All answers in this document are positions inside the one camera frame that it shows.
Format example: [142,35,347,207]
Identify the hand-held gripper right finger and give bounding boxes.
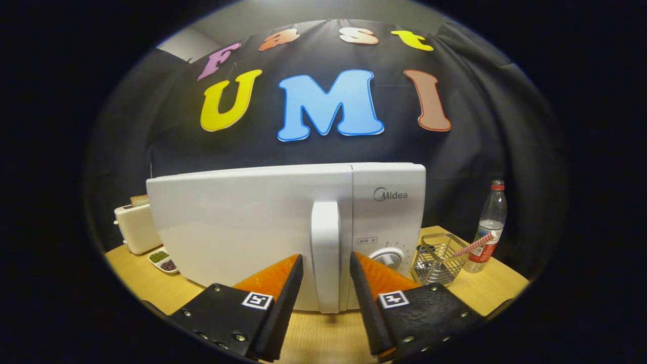
[350,252,486,362]

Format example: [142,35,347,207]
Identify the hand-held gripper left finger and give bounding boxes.
[169,254,304,362]

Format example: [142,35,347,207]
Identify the white microwave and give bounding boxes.
[146,162,427,314]

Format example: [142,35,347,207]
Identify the red striped straw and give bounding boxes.
[450,231,497,259]

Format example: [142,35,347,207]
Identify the white divided bean dish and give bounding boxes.
[148,248,180,275]

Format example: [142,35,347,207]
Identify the clear plastic water bottle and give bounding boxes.
[464,180,507,274]

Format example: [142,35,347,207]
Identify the white toaster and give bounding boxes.
[114,202,162,255]

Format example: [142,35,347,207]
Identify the metal wire basket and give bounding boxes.
[413,233,470,287]

